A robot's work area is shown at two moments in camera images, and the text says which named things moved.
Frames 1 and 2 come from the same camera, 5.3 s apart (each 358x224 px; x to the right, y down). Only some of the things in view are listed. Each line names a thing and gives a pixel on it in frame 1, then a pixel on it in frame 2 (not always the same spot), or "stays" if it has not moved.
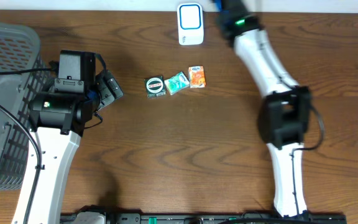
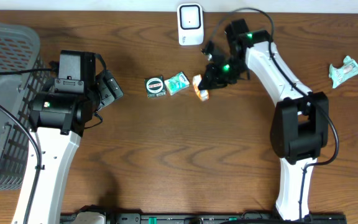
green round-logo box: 155,86 stays
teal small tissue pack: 176,83 stays
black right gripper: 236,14 -> 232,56
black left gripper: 102,86 stays
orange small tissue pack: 197,78 -> 203,94
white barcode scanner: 190,23 stays
